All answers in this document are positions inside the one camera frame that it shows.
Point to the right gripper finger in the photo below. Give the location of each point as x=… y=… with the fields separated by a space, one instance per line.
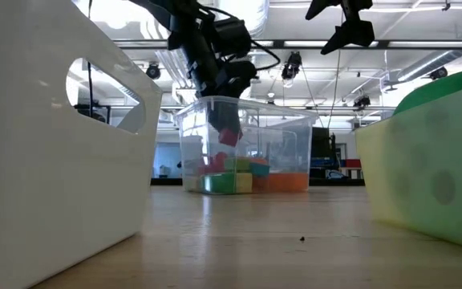
x=353 y=34
x=323 y=5

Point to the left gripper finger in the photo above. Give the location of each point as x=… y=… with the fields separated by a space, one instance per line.
x=223 y=116

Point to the small dark red toy brick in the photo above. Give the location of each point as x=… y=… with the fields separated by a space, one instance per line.
x=230 y=137

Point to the small lime green toy brick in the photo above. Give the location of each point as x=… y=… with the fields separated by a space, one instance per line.
x=237 y=164

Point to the small blue toy brick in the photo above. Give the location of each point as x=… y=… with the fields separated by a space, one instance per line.
x=260 y=169

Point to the clear plastic container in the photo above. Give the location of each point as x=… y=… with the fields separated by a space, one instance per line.
x=287 y=144

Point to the small pale yellow toy brick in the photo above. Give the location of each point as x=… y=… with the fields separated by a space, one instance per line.
x=244 y=183

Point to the orange long toy block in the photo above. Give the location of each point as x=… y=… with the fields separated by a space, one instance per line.
x=283 y=182

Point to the yellow translucent plastic bin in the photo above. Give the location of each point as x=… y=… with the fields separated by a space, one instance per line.
x=435 y=180

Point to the background black robot arm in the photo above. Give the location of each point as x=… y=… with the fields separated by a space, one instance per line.
x=332 y=146

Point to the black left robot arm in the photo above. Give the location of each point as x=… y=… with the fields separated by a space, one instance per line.
x=191 y=40

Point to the black ceiling spotlight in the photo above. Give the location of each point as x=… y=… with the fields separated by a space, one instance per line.
x=293 y=64
x=153 y=72
x=439 y=73
x=362 y=102

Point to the red background chair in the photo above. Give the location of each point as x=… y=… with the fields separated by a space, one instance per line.
x=353 y=163

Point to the black background monitor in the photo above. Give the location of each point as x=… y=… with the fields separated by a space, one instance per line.
x=90 y=114

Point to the white plastic bin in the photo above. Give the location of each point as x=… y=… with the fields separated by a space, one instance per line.
x=54 y=200

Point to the black ceiling light rail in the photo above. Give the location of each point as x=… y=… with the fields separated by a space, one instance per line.
x=415 y=44

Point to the silver ventilation duct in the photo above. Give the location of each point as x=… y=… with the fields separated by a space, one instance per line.
x=255 y=16
x=423 y=68

